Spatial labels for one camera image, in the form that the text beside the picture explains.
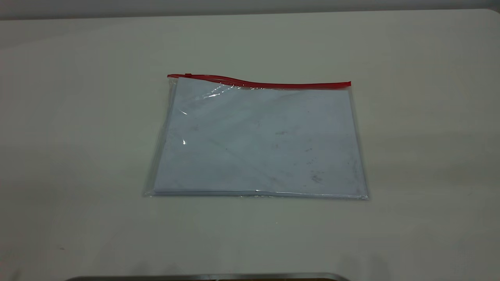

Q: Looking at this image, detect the grey metal edge bar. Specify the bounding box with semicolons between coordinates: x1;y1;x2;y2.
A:
64;272;350;281

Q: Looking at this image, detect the clear plastic zipper bag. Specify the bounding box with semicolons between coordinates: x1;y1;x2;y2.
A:
143;73;370;201

